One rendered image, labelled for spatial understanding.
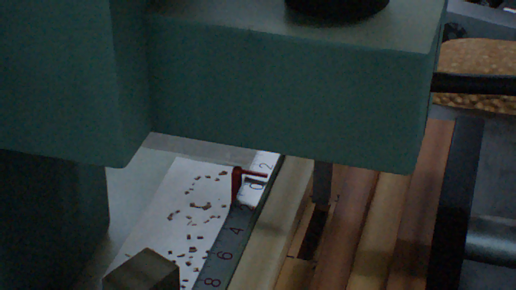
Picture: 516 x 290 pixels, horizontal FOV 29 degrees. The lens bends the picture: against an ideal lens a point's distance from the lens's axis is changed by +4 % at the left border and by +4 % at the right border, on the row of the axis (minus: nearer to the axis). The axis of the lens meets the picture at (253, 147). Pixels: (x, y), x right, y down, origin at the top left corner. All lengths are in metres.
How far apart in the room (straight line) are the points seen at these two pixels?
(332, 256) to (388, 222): 0.05
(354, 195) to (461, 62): 0.23
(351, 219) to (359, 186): 0.03
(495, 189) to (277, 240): 0.19
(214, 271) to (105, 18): 0.14
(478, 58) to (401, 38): 0.29
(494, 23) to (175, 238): 0.52
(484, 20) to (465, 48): 0.38
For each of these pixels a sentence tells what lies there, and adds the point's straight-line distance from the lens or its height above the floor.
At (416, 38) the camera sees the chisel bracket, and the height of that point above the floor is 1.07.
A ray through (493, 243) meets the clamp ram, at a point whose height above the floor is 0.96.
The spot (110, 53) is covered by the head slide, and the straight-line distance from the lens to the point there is 0.44.
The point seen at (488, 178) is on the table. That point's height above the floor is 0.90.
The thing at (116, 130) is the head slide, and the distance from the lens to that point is 0.46.
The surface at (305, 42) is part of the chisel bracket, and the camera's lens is 0.44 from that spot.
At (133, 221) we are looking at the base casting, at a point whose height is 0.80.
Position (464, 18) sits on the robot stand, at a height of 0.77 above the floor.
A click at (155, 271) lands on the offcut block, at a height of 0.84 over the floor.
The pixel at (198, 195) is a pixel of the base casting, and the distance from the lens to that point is 0.78.
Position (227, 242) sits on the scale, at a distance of 0.49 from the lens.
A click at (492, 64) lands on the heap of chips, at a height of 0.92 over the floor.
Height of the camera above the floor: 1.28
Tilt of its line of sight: 35 degrees down
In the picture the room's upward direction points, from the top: 1 degrees clockwise
